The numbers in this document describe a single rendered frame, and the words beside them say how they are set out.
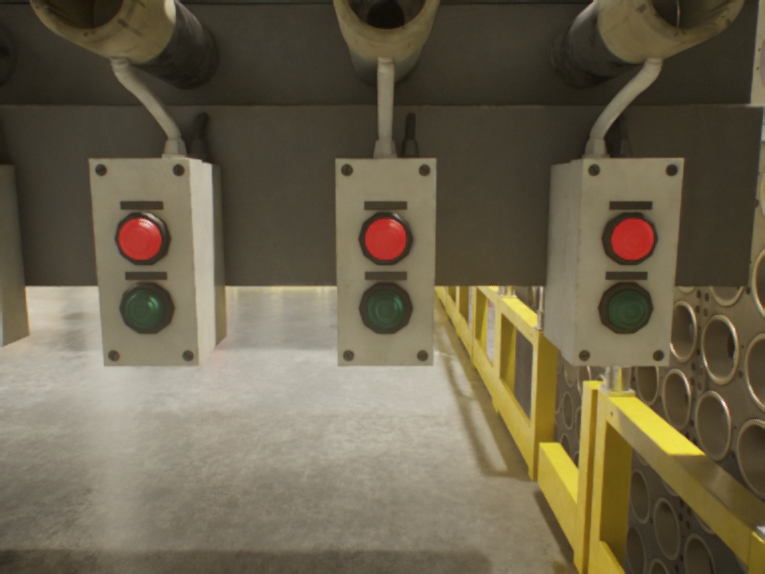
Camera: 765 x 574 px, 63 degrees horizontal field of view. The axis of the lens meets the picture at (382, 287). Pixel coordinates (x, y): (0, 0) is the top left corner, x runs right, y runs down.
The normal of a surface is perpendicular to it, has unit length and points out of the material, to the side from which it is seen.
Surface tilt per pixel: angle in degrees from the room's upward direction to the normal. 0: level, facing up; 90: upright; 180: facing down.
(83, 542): 0
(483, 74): 90
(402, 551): 0
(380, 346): 90
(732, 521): 90
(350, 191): 90
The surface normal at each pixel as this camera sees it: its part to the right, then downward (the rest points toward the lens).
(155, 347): 0.00, 0.16
